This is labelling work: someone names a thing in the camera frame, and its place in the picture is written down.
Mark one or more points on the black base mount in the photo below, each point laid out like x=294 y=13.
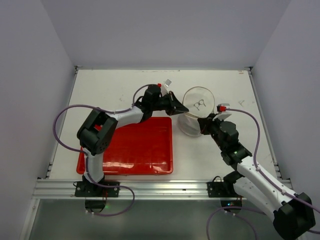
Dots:
x=87 y=189
x=224 y=188

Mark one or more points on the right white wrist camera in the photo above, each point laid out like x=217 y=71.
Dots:
x=222 y=111

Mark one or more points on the white mesh laundry bag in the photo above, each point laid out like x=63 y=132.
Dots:
x=200 y=102

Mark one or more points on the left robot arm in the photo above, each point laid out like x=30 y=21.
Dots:
x=96 y=133

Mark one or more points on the aluminium mounting rail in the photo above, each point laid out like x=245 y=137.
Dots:
x=57 y=189

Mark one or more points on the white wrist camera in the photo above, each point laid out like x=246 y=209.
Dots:
x=222 y=111
x=165 y=87

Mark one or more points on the red plastic tray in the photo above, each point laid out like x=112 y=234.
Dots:
x=136 y=149

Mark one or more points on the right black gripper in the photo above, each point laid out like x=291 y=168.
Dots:
x=208 y=125

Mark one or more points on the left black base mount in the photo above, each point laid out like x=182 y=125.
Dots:
x=87 y=189

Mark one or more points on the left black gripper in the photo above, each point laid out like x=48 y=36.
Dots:
x=174 y=104

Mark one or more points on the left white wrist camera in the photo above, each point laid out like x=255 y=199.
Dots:
x=165 y=87

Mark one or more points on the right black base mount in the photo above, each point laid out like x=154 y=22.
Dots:
x=224 y=188

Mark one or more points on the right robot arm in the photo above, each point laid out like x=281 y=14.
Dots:
x=291 y=214

